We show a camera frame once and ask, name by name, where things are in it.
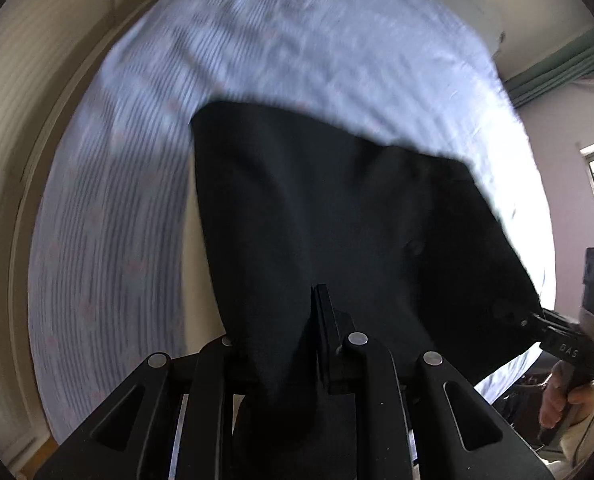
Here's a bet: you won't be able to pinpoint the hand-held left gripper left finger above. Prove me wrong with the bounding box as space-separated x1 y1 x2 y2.
36 335 250 480

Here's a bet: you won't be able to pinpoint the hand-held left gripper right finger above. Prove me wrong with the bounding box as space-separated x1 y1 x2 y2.
311 284 555 480

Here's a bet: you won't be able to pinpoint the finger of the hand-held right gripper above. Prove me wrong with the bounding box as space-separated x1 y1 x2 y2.
519 309 584 342

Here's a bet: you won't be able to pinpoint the black pants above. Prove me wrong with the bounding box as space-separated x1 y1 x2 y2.
189 101 545 480

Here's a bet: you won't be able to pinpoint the person's right forearm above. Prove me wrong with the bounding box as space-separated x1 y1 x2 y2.
542 394 594 480

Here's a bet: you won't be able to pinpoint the person's right hand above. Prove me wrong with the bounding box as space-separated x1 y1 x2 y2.
539 360 594 429

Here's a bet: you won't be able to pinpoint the dark cloth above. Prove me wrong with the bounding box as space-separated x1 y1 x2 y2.
497 367 558 443

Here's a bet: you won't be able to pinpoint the green curtain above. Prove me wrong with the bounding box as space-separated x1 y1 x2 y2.
504 25 594 108

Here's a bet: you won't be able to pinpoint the bed with light blue sheet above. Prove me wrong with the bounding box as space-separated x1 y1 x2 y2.
27 0 558 463

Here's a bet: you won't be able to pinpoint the white pillow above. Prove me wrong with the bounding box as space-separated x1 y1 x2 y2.
407 0 508 56

